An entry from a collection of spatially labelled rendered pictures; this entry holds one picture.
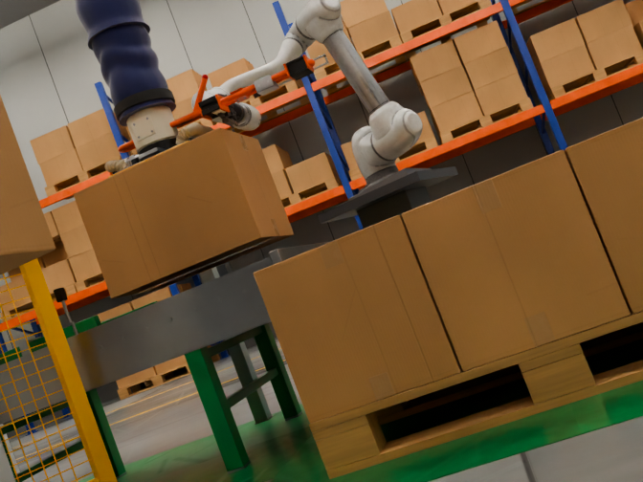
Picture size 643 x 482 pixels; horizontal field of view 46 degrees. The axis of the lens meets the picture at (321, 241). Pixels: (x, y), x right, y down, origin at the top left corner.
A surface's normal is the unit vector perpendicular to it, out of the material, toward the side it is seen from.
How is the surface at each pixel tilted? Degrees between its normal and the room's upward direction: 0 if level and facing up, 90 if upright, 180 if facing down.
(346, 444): 90
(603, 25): 90
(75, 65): 90
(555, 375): 90
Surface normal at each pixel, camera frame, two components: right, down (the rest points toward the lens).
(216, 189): -0.24, 0.04
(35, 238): 0.88, -0.36
